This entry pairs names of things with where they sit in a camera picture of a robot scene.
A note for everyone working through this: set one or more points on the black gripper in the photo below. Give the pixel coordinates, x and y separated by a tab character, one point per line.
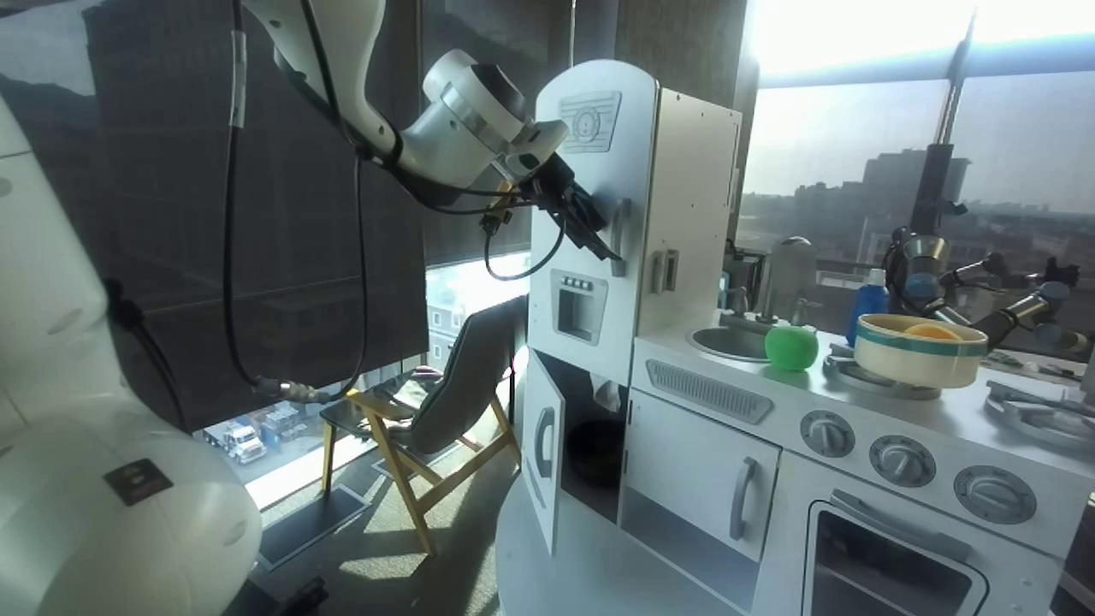
564	189

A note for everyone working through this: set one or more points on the tall white fridge door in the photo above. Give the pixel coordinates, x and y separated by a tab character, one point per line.
594	138

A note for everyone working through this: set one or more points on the short white fridge door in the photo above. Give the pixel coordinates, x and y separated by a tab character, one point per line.
542	446

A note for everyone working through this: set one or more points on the small white cabinet door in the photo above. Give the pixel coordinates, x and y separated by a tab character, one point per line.
697	468

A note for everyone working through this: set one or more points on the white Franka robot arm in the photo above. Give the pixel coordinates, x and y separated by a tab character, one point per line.
103	516

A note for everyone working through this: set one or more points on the white toy kitchen cabinet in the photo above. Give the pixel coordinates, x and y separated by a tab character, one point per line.
697	182

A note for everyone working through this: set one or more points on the silver toy faucet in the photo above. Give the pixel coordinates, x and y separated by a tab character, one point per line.
790	270

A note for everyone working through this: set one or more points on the green toy cup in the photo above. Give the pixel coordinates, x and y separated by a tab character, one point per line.
792	349

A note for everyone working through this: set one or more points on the blue bottle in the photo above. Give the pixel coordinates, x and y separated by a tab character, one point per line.
863	306

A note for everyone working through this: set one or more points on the dark window blind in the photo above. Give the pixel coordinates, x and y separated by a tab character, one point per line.
297	226

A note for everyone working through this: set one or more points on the grey stove knob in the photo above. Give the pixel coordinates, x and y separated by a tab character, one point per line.
998	493
906	461
829	432

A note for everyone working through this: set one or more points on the black tripod equipment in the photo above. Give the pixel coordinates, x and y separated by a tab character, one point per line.
925	275

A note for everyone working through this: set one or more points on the cream bowl with green stripe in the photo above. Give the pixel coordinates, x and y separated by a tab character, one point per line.
922	353

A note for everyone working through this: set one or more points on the white oven door with window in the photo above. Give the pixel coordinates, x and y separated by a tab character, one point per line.
892	548

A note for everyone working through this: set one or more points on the grey metal utensil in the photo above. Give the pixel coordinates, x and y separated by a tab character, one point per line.
1044	412

